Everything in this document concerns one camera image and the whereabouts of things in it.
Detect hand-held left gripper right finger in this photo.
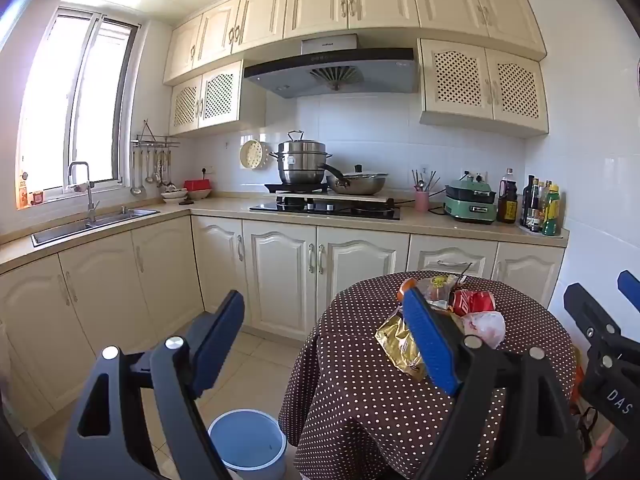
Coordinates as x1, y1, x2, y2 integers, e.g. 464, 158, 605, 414
402, 287, 587, 480

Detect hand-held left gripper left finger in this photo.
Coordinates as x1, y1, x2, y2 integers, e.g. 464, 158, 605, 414
59, 289, 246, 480

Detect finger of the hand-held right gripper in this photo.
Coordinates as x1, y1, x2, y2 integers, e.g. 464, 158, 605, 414
617, 270, 640, 312
563, 282, 640, 376

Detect gold foil snack wrapper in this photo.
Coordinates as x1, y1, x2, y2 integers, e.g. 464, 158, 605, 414
375, 310, 431, 381

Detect white plastic bag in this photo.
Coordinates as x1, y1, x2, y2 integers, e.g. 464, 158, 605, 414
459, 311, 507, 351

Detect red snack packet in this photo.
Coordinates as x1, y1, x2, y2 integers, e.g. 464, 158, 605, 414
447, 288, 497, 317

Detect blue trash bin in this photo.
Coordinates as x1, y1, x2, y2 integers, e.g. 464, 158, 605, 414
207, 409, 288, 480

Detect plastic-wrapped bun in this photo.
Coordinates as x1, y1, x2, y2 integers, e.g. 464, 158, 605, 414
417, 275, 461, 311

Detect brown polka-dot tablecloth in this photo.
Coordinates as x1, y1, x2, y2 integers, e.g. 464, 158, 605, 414
278, 272, 592, 480

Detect green yellow bottle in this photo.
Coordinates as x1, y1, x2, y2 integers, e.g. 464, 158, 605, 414
542, 183, 561, 237

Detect clear condiment bottle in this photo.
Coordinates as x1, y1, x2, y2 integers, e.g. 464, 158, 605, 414
530, 177, 547, 233

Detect dark glass bottle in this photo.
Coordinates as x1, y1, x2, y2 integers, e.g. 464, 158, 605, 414
521, 175, 536, 228

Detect beige countertop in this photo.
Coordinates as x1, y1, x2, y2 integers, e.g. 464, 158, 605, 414
0, 195, 571, 276

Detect green electric grill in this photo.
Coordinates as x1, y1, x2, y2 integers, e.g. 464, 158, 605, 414
443, 178, 499, 225

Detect large soy sauce bottle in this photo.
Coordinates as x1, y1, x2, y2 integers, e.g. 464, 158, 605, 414
496, 167, 519, 225

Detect red box on bowls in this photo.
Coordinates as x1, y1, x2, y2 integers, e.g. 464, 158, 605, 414
183, 179, 214, 201

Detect bundle of chopsticks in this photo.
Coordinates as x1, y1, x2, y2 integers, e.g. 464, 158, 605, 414
411, 169, 442, 194

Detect black gas stove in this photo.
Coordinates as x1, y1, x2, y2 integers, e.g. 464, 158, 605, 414
249, 200, 402, 221

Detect light cutting board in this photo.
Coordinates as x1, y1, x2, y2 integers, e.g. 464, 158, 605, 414
276, 190, 396, 207

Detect hanging metal ladle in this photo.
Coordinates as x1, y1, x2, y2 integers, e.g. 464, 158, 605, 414
130, 149, 147, 197

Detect stainless steel sink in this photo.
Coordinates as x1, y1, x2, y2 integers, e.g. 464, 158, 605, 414
31, 206, 161, 247

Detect steel wok with lid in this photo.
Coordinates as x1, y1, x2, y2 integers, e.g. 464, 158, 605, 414
318, 162, 390, 196

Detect cream perforated steamer plate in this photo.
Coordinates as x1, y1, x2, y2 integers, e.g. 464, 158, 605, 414
239, 139, 266, 170

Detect stainless steamer pot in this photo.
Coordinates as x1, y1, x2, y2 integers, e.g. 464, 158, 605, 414
270, 130, 334, 186

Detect metal faucet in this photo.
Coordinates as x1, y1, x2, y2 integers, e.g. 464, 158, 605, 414
67, 161, 101, 224

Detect sliding window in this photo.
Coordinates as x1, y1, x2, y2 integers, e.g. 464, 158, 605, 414
17, 7, 139, 211

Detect grey range hood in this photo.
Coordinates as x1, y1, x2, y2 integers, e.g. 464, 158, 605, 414
243, 34, 420, 100

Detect black power cable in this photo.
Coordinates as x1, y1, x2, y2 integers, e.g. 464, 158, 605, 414
389, 195, 447, 217

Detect wall utensil rack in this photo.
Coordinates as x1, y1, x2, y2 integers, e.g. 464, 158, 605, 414
131, 120, 180, 152

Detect lattice door wall cabinet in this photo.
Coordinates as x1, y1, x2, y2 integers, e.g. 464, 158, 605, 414
418, 38, 550, 137
169, 60, 246, 136

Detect cream wall cabinets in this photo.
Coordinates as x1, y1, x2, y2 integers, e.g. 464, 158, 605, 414
162, 0, 547, 86

